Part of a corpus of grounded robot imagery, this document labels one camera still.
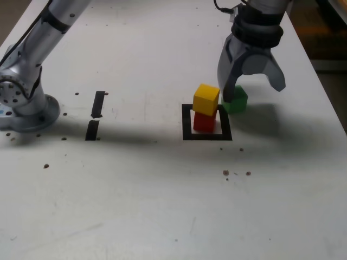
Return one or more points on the green cube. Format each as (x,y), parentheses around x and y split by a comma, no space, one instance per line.
(240,103)

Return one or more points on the yellow cube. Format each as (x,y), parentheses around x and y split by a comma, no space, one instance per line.
(206,100)

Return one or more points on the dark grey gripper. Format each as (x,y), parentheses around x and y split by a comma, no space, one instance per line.
(254,49)

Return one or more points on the black tape square outline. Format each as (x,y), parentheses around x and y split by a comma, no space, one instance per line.
(187,124)

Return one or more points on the black tape strip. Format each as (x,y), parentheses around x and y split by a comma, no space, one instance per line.
(97,104)

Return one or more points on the red cube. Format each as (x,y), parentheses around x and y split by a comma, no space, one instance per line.
(203,123)

